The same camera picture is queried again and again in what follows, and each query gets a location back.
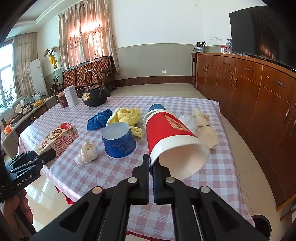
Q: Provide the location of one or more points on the black flat television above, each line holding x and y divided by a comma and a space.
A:
261, 32

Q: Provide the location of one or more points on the beige cloth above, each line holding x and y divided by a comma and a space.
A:
205, 133

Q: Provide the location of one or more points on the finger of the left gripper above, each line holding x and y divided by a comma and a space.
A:
29, 159

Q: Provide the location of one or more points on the blue cloth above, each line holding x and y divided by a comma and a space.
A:
99, 120

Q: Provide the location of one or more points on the red white can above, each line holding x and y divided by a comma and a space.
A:
224, 49

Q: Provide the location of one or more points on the white air conditioner unit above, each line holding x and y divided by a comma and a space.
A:
37, 76

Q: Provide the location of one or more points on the black trash bin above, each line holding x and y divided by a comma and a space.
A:
263, 225

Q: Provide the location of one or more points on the small potted plant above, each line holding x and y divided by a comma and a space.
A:
200, 47

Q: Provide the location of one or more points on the low side cabinet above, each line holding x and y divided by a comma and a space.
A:
10, 143

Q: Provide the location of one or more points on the red paper cup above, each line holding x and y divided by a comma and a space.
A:
172, 144

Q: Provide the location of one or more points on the black cast iron teapot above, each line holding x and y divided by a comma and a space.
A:
94, 95

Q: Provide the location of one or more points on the red patterned rug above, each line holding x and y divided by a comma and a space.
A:
68, 200

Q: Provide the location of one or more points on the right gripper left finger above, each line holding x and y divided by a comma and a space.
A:
101, 214

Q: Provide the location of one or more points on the long wooden sideboard cabinet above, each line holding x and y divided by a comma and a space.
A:
258, 99

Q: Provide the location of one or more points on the yellow cloth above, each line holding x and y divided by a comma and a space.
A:
130, 116

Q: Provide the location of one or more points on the clear plastic bag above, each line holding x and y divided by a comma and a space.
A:
189, 121

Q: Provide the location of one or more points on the dark red tea canister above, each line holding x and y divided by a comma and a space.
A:
62, 99

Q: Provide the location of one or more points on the blue paper cup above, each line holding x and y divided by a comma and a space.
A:
118, 140
156, 107

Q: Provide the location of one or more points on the wooden sofa bench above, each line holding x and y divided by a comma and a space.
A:
101, 71

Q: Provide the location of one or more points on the pink checkered tablecloth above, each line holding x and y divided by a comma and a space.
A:
74, 180

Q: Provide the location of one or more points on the white tea tin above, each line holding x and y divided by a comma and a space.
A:
71, 96

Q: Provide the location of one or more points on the white tissue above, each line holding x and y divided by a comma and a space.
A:
88, 153

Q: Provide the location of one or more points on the pink patterned curtain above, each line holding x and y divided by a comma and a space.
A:
85, 33

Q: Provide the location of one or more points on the red snack carton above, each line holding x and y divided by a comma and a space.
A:
59, 140

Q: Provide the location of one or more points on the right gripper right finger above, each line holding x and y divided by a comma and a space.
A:
199, 213

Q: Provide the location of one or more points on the yellow artificial flower plant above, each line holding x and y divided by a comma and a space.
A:
50, 54

